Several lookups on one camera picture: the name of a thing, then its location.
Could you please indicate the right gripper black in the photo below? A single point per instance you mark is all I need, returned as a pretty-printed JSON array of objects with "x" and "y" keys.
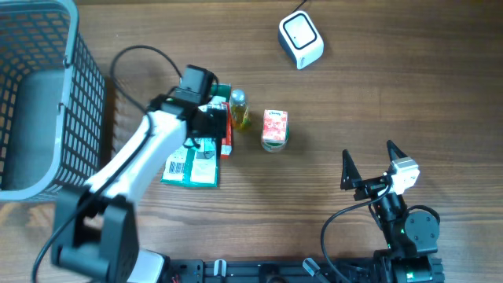
[{"x": 350, "y": 173}]

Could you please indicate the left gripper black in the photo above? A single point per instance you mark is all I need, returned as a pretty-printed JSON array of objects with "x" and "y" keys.
[{"x": 214, "y": 125}]

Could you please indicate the red white toothpaste box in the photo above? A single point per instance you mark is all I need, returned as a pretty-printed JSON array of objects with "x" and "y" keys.
[{"x": 227, "y": 141}]

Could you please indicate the clear Vim dish soap bottle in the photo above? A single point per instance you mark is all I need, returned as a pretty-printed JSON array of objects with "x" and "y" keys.
[{"x": 239, "y": 109}]

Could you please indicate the green white sponge package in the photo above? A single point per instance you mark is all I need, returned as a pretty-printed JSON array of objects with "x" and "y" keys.
[{"x": 195, "y": 167}]

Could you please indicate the red white Kleenex tissue pack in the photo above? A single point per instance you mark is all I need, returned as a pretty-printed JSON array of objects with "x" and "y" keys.
[{"x": 275, "y": 123}]

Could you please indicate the green lid white jar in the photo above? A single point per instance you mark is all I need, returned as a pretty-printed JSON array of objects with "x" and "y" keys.
[{"x": 274, "y": 147}]

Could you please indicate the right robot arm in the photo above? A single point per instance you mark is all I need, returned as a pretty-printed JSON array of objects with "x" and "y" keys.
[{"x": 411, "y": 233}]

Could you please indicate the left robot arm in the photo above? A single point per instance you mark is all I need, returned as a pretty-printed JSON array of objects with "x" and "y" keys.
[{"x": 95, "y": 231}]

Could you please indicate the white barcode scanner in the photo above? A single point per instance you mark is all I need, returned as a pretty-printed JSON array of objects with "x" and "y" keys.
[{"x": 300, "y": 39}]

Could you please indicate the grey plastic shopping basket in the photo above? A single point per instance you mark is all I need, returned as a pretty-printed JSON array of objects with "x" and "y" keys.
[{"x": 52, "y": 101}]

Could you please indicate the black mounting rail base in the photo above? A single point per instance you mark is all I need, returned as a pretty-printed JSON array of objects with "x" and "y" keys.
[{"x": 271, "y": 271}]

